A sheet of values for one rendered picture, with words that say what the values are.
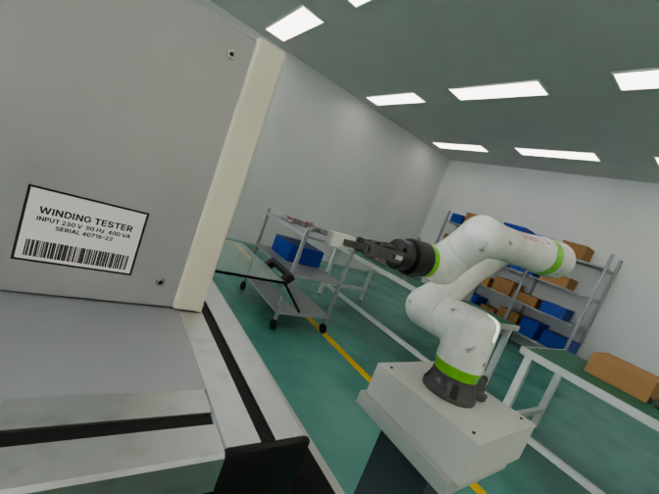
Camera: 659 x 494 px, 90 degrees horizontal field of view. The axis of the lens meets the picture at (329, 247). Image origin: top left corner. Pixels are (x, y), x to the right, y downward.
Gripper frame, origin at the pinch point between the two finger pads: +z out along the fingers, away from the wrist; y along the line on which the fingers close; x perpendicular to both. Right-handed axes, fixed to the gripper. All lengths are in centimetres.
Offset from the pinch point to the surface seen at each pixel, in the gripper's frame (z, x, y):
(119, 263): 40, -1, -32
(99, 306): 41, -4, -33
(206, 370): 35, -4, -40
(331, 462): -73, -119, 50
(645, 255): -639, 73, 109
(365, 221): -426, -12, 526
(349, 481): -76, -119, 38
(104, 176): 42, 5, -32
